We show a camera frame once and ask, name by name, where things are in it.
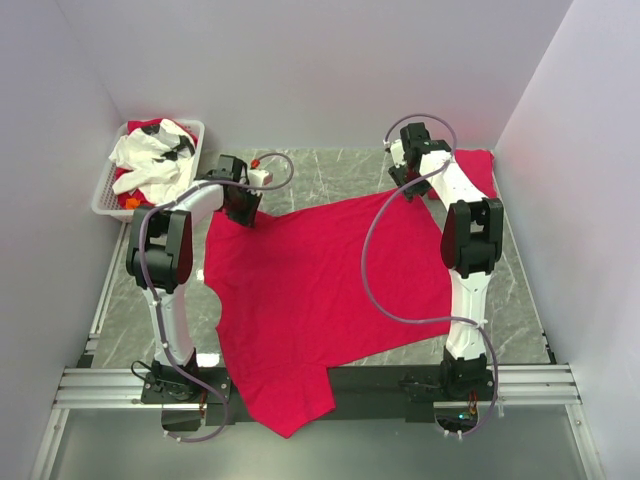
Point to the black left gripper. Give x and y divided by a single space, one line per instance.
248 217

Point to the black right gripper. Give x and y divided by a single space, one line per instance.
417 190

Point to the red t-shirt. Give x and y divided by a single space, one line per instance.
319 288
477 172
145 126

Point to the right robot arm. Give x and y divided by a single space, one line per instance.
470 248

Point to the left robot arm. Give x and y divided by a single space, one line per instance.
160 259

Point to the folded red t-shirt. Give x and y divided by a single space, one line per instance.
477 172

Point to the white and black t-shirt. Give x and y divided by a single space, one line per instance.
155 160

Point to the red t-shirt in basket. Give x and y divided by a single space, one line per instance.
145 126

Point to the orange t-shirt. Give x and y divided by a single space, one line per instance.
133 203

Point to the white plastic laundry basket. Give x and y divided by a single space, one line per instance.
153 160

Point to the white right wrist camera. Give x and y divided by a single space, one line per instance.
396 151

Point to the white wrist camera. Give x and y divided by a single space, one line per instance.
396 151
258 178

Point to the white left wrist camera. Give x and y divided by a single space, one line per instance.
258 178

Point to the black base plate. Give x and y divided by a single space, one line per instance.
416 394

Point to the aluminium rail frame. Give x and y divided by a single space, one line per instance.
99 429

